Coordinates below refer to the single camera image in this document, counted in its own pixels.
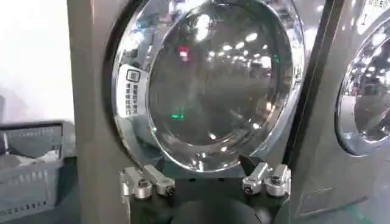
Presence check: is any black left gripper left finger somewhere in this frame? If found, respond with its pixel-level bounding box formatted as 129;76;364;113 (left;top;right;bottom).
119;157;177;200

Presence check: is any grey dryer with sticker door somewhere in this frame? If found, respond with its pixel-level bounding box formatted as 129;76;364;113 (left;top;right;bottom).
66;0;327;224

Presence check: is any round glass dryer door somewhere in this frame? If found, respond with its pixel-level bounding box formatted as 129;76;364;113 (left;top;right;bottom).
334;18;390;156

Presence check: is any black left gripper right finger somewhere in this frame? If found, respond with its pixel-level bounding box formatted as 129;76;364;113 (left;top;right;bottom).
238;154;292;198

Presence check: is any grey laundry basket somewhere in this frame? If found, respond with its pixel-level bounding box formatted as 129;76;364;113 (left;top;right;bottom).
0;120;77;223

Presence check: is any white label sticker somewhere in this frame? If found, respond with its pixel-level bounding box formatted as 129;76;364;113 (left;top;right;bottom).
116;63;149;119

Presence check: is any round glass door with sticker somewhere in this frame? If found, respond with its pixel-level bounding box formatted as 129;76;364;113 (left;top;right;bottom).
110;0;306;173

